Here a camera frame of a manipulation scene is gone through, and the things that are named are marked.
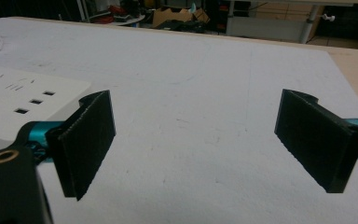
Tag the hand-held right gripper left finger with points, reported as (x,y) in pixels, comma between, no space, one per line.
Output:
(85,143)

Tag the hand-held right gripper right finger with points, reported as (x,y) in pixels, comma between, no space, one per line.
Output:
(320,140)

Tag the white power strip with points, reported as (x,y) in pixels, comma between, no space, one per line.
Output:
(18,99)

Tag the round white side table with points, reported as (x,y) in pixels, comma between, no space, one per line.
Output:
(127,19)

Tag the brown cardboard box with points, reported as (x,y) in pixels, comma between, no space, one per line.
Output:
(180,15)

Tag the white metal desk frame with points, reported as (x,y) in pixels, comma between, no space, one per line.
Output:
(279,25)

